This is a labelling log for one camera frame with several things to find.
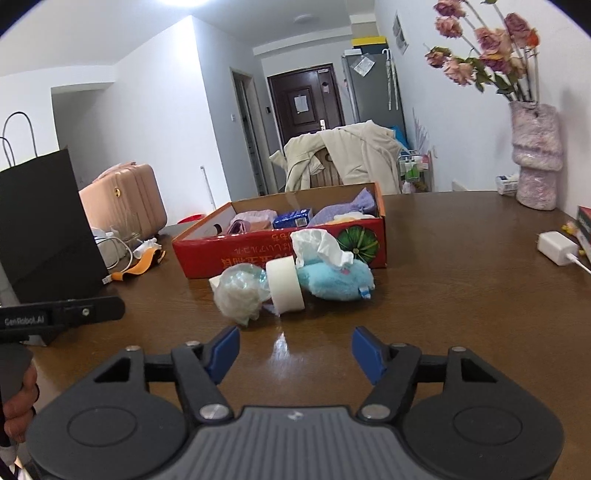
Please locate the small yellow object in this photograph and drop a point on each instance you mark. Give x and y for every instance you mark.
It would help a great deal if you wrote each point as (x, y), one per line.
(570, 228)

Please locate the red basin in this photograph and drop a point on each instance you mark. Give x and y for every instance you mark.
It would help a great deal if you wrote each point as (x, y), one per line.
(190, 218)

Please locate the red black box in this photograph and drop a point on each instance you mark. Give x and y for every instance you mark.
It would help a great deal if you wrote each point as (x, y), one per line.
(585, 226)

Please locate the yellow black box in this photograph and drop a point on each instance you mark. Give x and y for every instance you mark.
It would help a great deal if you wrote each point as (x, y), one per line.
(367, 41)

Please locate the grey refrigerator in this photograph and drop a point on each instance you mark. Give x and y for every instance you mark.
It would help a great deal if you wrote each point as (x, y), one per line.
(369, 97)

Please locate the wall poster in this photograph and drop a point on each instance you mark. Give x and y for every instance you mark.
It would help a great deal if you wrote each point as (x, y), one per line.
(400, 34)

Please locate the white charger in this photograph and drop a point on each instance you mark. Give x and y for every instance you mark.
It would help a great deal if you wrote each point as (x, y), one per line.
(556, 247)

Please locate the blue plush toy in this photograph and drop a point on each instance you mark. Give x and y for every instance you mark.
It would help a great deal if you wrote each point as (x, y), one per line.
(332, 281)

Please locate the round ceiling lamp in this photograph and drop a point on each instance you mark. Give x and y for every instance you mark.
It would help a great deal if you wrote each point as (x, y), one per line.
(307, 18)

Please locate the purple satin cloth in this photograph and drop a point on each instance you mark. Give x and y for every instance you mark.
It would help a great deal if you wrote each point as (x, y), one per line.
(240, 227)

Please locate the red cardboard box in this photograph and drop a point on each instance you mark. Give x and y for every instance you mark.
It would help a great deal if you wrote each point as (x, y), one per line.
(258, 256)

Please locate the lavender knit pouch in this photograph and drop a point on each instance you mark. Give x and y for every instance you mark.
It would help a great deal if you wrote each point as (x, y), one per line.
(360, 203)

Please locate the small white packet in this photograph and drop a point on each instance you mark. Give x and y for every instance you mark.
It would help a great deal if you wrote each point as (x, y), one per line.
(506, 184)

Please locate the clear iridescent plastic bag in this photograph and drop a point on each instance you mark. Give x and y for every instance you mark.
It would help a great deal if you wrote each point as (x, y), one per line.
(240, 295)

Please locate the grey interior door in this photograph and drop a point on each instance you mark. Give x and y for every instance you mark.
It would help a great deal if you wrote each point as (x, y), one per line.
(249, 138)

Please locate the white tissue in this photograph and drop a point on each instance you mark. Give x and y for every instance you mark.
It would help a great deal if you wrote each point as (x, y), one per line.
(318, 247)

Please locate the wooden chair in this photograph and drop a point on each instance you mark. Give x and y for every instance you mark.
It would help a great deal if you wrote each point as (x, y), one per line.
(325, 170)

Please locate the yellow white plush cloth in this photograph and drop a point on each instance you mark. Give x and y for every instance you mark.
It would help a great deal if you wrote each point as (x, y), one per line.
(348, 217)

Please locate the dried pink roses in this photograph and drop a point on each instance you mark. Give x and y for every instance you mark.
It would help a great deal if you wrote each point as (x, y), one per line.
(494, 41)

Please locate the person's left hand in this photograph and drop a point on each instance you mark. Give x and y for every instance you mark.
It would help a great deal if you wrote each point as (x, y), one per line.
(21, 408)

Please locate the pale lavender towel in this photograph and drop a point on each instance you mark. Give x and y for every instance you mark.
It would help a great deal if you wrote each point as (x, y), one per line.
(256, 215)

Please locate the pink suitcase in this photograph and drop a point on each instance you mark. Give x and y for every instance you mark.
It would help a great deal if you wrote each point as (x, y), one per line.
(129, 198)

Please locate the blue tissue pack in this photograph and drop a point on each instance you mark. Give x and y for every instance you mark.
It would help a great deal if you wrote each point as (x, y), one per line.
(293, 219)

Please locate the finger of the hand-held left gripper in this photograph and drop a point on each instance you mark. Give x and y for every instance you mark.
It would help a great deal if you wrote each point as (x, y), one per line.
(87, 311)

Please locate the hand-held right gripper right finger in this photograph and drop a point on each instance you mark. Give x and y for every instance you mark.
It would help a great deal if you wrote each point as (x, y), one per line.
(367, 355)

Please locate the beige jacket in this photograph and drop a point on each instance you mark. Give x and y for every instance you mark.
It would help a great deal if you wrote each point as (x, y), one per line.
(360, 152)

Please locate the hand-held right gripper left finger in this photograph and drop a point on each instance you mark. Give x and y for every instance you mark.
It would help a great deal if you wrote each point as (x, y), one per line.
(226, 353)

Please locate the pink textured vase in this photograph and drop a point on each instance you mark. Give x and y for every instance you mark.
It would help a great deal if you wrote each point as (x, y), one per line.
(538, 157)

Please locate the dark brown entrance door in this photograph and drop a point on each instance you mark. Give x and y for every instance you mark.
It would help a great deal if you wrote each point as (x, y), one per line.
(286, 122)

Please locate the folded umbrella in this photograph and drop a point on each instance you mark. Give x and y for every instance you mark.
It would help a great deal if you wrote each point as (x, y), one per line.
(391, 83)

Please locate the white trolley rack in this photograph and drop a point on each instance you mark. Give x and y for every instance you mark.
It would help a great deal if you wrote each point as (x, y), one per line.
(413, 168)

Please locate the black paper bag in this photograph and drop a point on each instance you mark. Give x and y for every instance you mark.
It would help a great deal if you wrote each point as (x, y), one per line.
(46, 221)

